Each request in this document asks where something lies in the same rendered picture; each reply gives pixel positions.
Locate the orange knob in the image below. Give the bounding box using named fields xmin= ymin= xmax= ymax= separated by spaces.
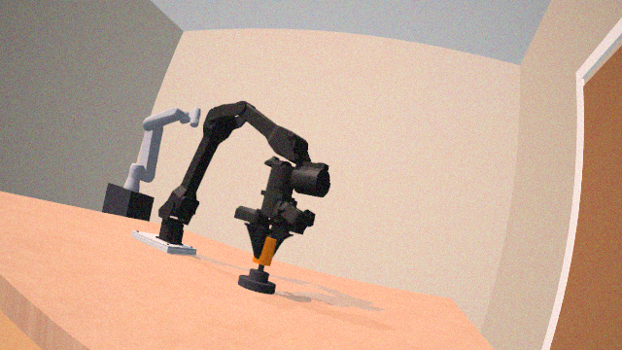
xmin=252 ymin=237 xmax=277 ymax=266

